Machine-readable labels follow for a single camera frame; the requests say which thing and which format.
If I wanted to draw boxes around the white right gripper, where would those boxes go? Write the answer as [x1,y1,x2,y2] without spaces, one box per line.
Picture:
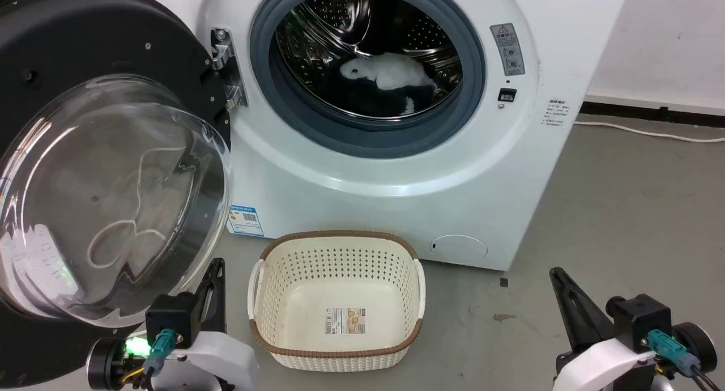
[549,267,718,391]

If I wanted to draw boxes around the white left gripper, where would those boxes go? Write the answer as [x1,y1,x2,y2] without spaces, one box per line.
[87,258,259,391]

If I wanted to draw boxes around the washer door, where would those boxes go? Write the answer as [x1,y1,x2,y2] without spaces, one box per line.
[0,0,232,388]

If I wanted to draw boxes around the white front-load washing machine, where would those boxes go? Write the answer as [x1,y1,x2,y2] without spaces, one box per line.
[134,0,632,272]

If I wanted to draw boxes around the metal door hinge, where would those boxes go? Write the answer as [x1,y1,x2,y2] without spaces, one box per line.
[210,28,249,109]

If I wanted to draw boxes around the cream perforated laundry basket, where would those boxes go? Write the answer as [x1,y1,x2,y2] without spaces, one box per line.
[247,229,427,373]

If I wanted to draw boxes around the blue energy label sticker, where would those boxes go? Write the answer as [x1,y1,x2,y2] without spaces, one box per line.
[227,205,265,237]

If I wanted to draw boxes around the paper barcode label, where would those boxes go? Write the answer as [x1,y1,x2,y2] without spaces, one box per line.
[325,307,366,336]

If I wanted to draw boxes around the round white filter cover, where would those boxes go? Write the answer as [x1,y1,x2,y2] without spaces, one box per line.
[429,234,489,262]

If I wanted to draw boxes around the small text side sticker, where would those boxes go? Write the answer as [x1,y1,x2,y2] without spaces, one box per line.
[541,98,569,127]

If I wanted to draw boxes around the black baseboard strip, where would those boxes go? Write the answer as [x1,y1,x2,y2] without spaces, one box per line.
[579,100,725,129]

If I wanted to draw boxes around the dark garment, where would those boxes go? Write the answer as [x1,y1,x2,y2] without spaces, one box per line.
[315,76,420,120]

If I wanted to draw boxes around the grey warning sticker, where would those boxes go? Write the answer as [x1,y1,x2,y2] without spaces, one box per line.
[490,23,526,77]

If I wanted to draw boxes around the white garment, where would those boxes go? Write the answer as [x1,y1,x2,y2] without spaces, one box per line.
[339,52,437,116]

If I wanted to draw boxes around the teal left connector cable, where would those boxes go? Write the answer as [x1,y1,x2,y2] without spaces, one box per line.
[122,328,177,383]

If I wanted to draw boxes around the teal connector cable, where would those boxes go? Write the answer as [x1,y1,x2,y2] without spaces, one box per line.
[647,329,725,391]
[122,328,177,383]

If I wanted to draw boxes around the teal right connector cable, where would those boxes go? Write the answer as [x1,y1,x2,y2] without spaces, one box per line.
[647,329,725,391]

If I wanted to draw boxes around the white floor cable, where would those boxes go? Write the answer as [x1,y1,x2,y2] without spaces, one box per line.
[573,120,725,144]

